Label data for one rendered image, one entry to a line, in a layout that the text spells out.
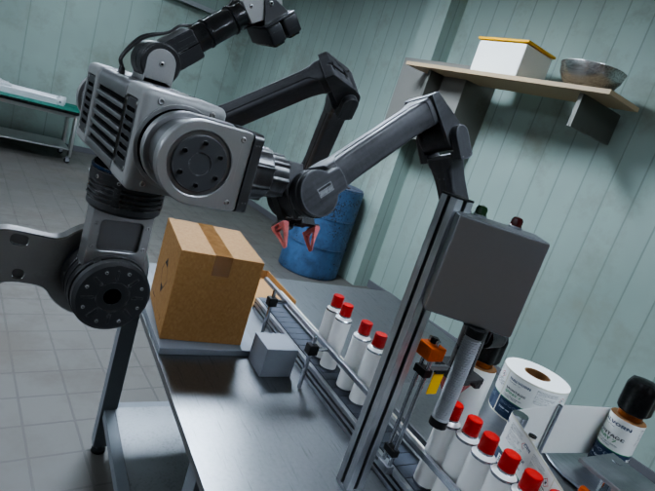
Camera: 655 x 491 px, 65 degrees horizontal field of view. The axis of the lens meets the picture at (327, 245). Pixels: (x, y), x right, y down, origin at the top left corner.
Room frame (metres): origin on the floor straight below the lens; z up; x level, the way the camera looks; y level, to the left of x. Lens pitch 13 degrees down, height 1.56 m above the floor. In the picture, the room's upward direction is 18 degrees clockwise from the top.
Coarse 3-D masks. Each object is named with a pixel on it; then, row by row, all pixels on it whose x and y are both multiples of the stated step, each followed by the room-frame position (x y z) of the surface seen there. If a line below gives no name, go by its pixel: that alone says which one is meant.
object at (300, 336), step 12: (264, 300) 1.75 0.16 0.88; (276, 312) 1.68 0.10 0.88; (288, 312) 1.71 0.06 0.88; (288, 324) 1.60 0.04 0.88; (300, 324) 1.64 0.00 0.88; (300, 336) 1.54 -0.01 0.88; (300, 348) 1.46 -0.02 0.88; (312, 360) 1.40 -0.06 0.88; (324, 372) 1.35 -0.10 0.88; (336, 372) 1.38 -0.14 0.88; (348, 396) 1.27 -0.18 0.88; (348, 408) 1.21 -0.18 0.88; (360, 408) 1.22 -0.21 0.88; (408, 456) 1.08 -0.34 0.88; (396, 468) 1.02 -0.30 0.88; (408, 468) 1.04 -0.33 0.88; (408, 480) 0.99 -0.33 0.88
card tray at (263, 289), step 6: (264, 270) 2.12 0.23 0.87; (264, 276) 2.12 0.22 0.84; (270, 276) 2.09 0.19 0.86; (264, 282) 2.07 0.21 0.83; (276, 282) 2.04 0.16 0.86; (258, 288) 1.97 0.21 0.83; (264, 288) 1.99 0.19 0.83; (270, 288) 2.02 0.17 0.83; (282, 288) 1.98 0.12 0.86; (258, 294) 1.91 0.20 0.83; (264, 294) 1.93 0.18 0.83; (270, 294) 1.95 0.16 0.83; (276, 294) 1.97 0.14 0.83; (288, 294) 1.93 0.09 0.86; (294, 300) 1.88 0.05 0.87; (252, 306) 1.78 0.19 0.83
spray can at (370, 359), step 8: (376, 336) 1.24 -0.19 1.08; (384, 336) 1.24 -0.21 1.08; (368, 344) 1.26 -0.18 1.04; (376, 344) 1.24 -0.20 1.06; (384, 344) 1.25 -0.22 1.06; (368, 352) 1.24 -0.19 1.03; (376, 352) 1.23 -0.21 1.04; (368, 360) 1.23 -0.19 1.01; (376, 360) 1.23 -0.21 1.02; (360, 368) 1.25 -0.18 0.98; (368, 368) 1.23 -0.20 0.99; (360, 376) 1.24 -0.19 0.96; (368, 376) 1.23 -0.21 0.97; (368, 384) 1.23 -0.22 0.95; (352, 392) 1.24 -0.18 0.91; (360, 392) 1.23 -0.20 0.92; (352, 400) 1.23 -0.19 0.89; (360, 400) 1.23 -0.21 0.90
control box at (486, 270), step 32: (480, 224) 0.91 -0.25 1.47; (448, 256) 0.91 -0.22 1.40; (480, 256) 0.91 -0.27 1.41; (512, 256) 0.91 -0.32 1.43; (544, 256) 0.91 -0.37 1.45; (448, 288) 0.91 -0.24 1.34; (480, 288) 0.91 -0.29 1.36; (512, 288) 0.91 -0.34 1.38; (480, 320) 0.91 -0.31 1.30; (512, 320) 0.91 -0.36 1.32
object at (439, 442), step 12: (456, 408) 0.98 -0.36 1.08; (456, 420) 0.99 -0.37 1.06; (432, 432) 1.00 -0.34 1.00; (444, 432) 0.98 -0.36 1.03; (432, 444) 0.98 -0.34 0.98; (444, 444) 0.97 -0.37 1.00; (432, 456) 0.98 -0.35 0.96; (444, 456) 0.98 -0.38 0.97; (420, 468) 0.99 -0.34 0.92; (420, 480) 0.98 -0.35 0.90; (432, 480) 0.98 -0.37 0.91
